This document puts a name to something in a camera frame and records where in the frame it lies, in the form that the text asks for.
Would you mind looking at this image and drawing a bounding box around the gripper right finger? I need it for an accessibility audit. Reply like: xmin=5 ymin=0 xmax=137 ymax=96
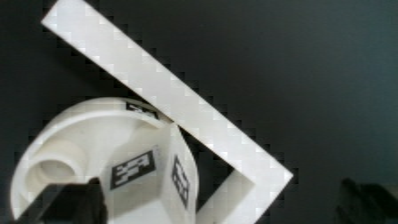
xmin=334 ymin=178 xmax=398 ymax=224

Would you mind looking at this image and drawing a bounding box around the white right fence bar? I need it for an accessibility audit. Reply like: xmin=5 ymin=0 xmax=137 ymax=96
xmin=42 ymin=0 xmax=293 ymax=224

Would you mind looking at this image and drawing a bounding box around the white stool leg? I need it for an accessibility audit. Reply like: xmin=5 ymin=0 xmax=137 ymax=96
xmin=101 ymin=124 xmax=199 ymax=224

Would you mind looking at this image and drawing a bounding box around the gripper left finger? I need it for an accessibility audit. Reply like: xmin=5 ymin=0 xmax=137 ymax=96
xmin=16 ymin=178 xmax=108 ymax=224

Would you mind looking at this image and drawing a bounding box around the white round stool seat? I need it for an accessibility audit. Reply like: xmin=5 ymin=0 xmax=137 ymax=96
xmin=7 ymin=96 xmax=201 ymax=224

